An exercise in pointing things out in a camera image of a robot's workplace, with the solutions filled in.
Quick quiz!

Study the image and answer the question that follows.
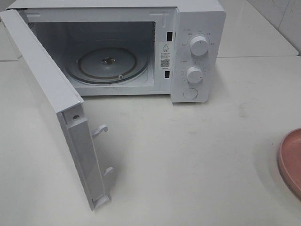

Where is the round white door button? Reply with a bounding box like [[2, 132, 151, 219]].
[[183, 88, 198, 100]]

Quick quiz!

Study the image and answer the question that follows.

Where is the white microwave door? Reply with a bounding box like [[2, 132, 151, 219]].
[[0, 9, 114, 210]]

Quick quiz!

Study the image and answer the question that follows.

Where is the pink round plate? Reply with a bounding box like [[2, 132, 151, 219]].
[[277, 128, 301, 200]]

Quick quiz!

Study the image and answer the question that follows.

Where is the glass microwave turntable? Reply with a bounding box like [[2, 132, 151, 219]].
[[66, 47, 150, 85]]

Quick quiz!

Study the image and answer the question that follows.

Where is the white microwave oven body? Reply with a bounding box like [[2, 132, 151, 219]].
[[5, 0, 226, 103]]

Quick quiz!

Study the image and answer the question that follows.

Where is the upper white power knob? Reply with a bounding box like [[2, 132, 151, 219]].
[[189, 34, 210, 56]]

